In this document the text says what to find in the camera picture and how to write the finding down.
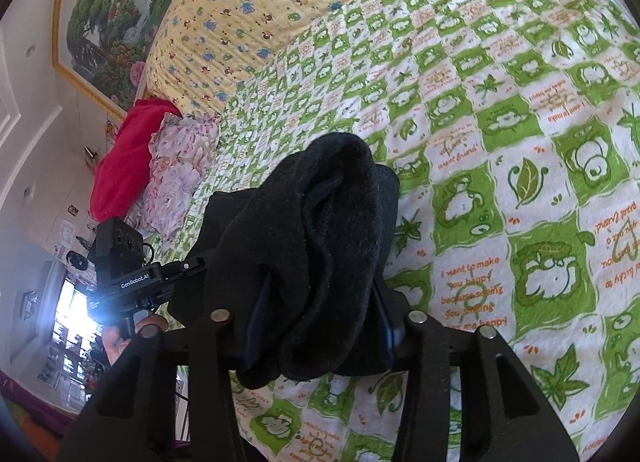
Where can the pink floral pillow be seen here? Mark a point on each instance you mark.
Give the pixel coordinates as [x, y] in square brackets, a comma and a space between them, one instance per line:
[182, 151]

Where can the purple cloth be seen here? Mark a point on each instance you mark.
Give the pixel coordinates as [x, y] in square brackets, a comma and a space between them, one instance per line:
[52, 418]

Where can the framed landscape painting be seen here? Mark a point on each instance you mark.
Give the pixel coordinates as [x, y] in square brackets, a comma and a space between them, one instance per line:
[101, 47]

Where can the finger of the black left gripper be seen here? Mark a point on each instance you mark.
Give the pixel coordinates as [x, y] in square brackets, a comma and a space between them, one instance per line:
[165, 294]
[193, 263]

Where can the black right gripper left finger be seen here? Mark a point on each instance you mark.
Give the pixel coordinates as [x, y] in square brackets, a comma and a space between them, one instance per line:
[132, 414]

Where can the green white checkered bedsheet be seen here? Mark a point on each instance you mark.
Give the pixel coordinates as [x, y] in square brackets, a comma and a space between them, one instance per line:
[513, 127]

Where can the yellow cartoon print quilt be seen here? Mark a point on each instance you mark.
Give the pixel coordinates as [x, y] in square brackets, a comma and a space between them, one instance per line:
[206, 49]

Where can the black pants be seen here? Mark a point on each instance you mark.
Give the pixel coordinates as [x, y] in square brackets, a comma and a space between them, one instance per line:
[296, 261]

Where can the person's left hand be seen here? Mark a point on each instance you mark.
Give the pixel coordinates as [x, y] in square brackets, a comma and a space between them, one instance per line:
[113, 342]

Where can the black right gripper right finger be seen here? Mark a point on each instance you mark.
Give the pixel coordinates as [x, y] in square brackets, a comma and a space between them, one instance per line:
[504, 416]

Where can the red fleece blanket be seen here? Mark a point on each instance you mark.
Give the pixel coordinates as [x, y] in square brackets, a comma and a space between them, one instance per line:
[123, 173]

